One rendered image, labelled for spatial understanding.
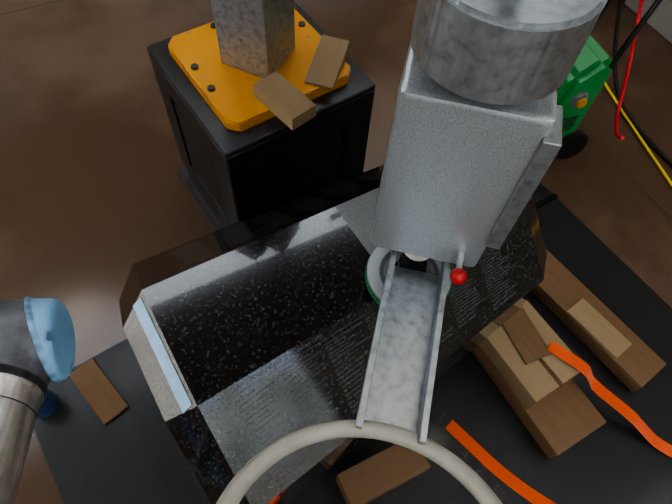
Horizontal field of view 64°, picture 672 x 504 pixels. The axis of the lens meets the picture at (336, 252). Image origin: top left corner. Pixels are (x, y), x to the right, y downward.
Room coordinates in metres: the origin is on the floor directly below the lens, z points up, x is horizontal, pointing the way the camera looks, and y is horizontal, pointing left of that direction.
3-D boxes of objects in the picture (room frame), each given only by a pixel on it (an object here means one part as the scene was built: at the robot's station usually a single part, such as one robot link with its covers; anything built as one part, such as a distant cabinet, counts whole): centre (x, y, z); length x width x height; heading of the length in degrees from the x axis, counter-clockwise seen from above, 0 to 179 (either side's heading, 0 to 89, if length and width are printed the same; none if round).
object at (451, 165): (0.73, -0.20, 1.33); 0.36 x 0.22 x 0.45; 171
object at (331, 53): (1.48, 0.09, 0.80); 0.20 x 0.10 x 0.05; 168
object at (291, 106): (1.28, 0.21, 0.81); 0.20 x 0.10 x 0.05; 47
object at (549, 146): (0.56, -0.29, 1.38); 0.08 x 0.03 x 0.28; 171
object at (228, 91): (1.51, 0.33, 0.76); 0.49 x 0.49 x 0.05; 39
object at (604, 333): (0.91, -1.08, 0.10); 0.25 x 0.10 x 0.01; 42
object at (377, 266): (0.65, -0.19, 0.88); 0.21 x 0.21 x 0.01
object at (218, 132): (1.51, 0.33, 0.37); 0.66 x 0.66 x 0.74; 39
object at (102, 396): (0.50, 0.84, 0.02); 0.25 x 0.10 x 0.01; 48
